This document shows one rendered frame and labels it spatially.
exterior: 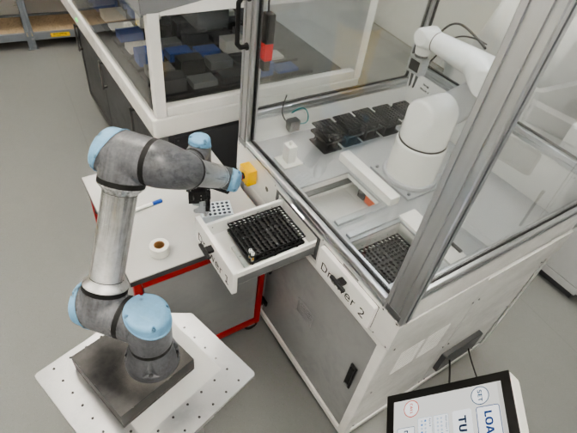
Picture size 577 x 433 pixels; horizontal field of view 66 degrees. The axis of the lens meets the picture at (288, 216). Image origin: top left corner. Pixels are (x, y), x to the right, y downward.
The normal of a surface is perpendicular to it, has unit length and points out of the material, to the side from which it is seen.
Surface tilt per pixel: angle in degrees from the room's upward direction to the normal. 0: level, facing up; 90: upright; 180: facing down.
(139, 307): 9
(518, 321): 0
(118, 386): 3
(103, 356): 3
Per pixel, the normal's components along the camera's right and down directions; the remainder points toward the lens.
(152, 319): 0.26, -0.70
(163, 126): 0.53, 0.63
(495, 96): -0.84, 0.30
